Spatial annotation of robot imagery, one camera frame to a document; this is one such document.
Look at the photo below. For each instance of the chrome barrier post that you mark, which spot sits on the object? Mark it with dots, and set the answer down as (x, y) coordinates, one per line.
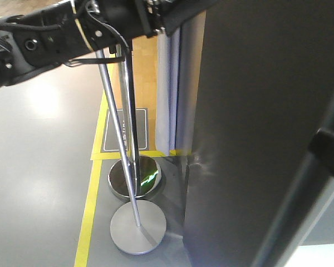
(145, 171)

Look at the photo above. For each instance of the fridge door with shelves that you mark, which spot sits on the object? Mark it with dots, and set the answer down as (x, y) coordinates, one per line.
(266, 86)

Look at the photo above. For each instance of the silver sign stand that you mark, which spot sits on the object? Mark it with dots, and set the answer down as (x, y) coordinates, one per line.
(138, 226)

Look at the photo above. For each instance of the grey curtain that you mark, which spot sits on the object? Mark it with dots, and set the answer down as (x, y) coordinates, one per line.
(179, 60)

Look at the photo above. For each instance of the black floor mat sign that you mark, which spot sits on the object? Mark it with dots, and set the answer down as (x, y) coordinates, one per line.
(109, 140)

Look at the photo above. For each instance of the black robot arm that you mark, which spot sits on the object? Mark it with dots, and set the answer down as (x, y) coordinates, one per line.
(62, 33)

